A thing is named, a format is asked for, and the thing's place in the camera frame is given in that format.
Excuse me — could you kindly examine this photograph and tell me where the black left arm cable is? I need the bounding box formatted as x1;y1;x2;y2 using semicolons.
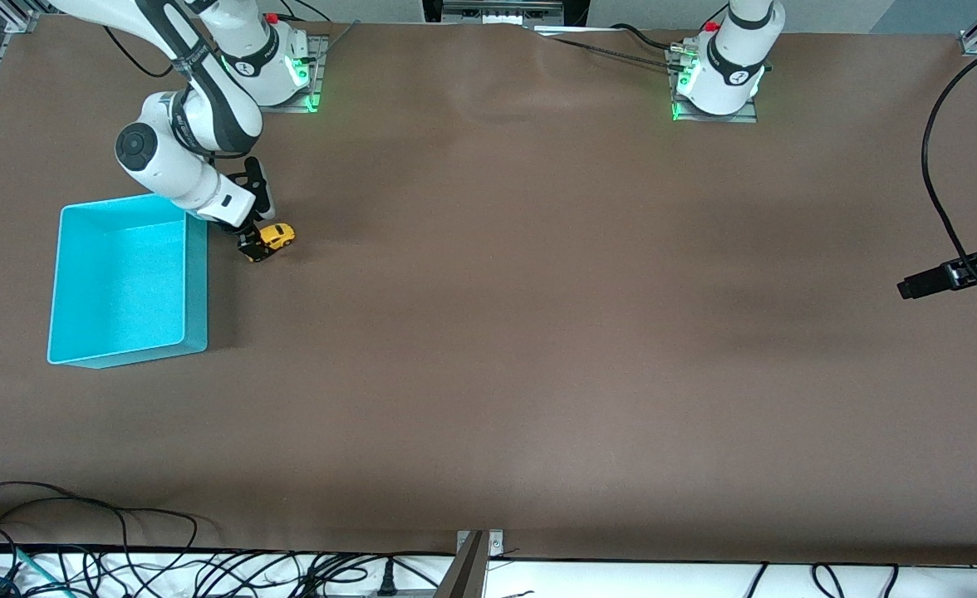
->
920;56;977;304

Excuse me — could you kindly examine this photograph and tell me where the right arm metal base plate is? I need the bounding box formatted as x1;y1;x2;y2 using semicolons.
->
233;33;324;115

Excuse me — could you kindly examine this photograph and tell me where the white power strip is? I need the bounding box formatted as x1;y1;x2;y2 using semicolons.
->
442;0;566;24

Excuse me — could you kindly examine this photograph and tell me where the yellow beetle toy car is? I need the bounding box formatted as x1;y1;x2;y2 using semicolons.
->
256;222;297;251

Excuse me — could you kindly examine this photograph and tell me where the thin grey rod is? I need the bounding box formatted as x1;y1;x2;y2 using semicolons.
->
321;20;362;56

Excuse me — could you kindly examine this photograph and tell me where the black stand frame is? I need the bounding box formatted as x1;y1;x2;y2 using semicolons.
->
421;0;591;27

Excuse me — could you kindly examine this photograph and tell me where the black right arm loop cable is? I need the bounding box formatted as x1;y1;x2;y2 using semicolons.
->
103;23;182;81

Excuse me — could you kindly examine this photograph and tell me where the thin black base cable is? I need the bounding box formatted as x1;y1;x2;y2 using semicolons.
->
548;36;682;73

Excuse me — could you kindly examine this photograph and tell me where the metal table bracket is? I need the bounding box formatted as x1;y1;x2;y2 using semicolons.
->
455;529;505;598

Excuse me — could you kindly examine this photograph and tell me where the long black floor cable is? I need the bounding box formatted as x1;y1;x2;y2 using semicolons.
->
0;481;200;553

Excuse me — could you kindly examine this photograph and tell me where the thick black base cable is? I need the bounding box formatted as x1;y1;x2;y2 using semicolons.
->
607;22;687;53

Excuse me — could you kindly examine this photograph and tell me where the turquoise plastic bin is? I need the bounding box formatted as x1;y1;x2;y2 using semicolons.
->
46;193;209;370

